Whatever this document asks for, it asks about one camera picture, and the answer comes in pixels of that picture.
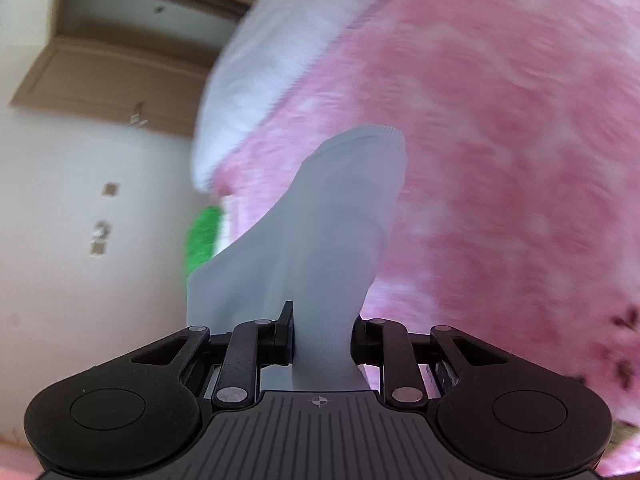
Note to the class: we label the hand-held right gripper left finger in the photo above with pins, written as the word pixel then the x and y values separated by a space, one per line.
pixel 286 340

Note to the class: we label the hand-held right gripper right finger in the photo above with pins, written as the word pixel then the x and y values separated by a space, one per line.
pixel 357 342

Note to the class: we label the light blue sweatshirt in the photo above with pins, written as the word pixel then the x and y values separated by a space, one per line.
pixel 320 240

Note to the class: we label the green object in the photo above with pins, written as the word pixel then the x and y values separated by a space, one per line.
pixel 202 240

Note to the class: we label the pink floral blanket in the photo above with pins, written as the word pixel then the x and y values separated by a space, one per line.
pixel 500 160

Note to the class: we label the striped lilac duvet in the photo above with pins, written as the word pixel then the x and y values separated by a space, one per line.
pixel 260 60

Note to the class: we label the wooden door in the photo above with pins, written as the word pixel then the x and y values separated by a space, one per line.
pixel 100 75

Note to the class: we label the wall switch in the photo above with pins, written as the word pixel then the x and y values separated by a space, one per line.
pixel 110 189

